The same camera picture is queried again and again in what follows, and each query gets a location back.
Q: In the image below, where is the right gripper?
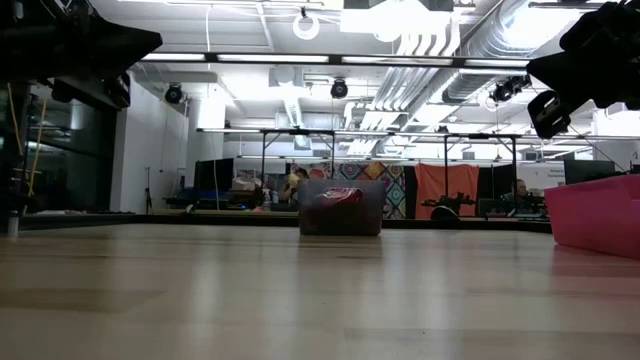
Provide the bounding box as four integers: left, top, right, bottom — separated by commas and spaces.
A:
526, 0, 640, 112

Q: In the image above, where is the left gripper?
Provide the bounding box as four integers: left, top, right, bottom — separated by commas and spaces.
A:
0, 0, 164, 84

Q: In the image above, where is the red plastic bin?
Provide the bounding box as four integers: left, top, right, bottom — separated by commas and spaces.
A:
543, 174, 640, 261

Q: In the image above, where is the red Skittles packet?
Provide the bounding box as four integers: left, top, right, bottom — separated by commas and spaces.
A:
312, 186, 366, 209

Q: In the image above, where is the black ceiling spotlight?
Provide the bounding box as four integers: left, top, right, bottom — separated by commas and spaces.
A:
329, 77, 350, 101
163, 83, 184, 106
488, 73, 533, 105

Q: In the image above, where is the black monitor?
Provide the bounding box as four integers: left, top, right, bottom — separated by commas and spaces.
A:
193, 157, 236, 207
563, 159, 617, 188

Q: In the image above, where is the person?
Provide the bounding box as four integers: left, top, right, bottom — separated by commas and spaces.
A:
278, 167, 311, 205
501, 178, 532, 207

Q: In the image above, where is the thin black stand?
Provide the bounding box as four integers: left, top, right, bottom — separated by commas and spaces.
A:
143, 165, 154, 215

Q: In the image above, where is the overhead light bar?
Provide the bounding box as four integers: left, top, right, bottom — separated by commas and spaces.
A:
139, 49, 534, 71

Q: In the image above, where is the orange hanging cloth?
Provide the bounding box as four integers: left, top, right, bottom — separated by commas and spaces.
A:
413, 162, 481, 220

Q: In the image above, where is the grey translucent plastic bin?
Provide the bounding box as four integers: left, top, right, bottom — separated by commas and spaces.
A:
298, 178, 387, 237

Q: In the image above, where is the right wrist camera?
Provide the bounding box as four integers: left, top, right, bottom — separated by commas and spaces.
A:
526, 89, 572, 141

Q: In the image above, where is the silver ventilation duct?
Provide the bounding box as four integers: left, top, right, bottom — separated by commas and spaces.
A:
439, 0, 566, 105

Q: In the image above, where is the black metal rig frame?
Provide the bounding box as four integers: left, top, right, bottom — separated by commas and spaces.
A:
258, 127, 337, 177
442, 132, 520, 217

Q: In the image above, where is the yellow cable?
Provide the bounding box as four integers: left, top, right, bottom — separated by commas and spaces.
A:
4, 82, 49, 216

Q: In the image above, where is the black aluminium table frame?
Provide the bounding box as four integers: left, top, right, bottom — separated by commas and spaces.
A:
19, 209, 556, 236

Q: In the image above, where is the white ceiling ring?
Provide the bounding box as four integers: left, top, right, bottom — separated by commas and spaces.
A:
291, 11, 322, 42

